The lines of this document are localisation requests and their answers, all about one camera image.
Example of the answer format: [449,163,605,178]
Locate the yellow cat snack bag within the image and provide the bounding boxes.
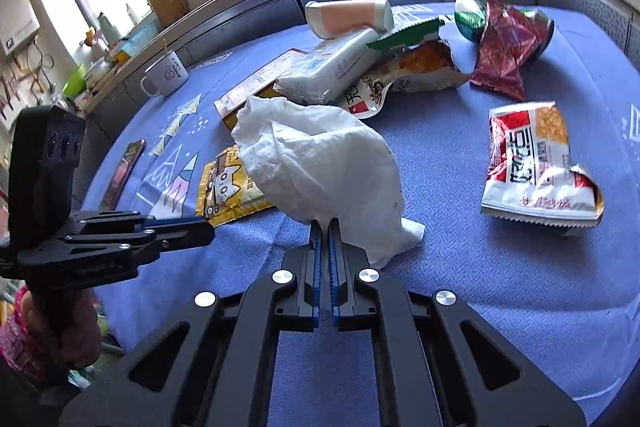
[195,145,273,227]

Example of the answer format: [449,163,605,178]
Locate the white plastic bag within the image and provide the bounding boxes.
[232,96,425,268]

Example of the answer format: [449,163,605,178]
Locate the brown red medicine box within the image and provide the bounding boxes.
[214,49,307,130]

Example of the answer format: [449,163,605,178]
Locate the red white noodle snack bag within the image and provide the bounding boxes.
[480,102,604,229]

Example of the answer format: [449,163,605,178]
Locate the white tissue pack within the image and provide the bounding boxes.
[274,27,381,105]

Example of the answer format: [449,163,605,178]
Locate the pink white paper cup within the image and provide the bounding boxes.
[305,0,395,39]

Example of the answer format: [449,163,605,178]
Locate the green white tea packet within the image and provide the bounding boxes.
[367,17,445,56]

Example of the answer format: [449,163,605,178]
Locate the dark red foil wrapper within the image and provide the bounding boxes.
[470,0,550,102]

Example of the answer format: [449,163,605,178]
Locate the green aluminium can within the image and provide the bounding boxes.
[454,0,555,61]

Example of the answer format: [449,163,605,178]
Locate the person's left hand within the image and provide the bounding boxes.
[21,289,102,369]

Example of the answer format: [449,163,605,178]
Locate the black smartphone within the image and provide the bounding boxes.
[100,139,146,210]

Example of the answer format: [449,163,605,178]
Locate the white enamel mug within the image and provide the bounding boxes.
[140,51,189,98]

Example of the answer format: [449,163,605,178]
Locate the blue patterned tablecloth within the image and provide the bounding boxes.
[77,6,639,426]

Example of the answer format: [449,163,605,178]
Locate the wooden cutting board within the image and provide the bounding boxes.
[148,0,190,29]

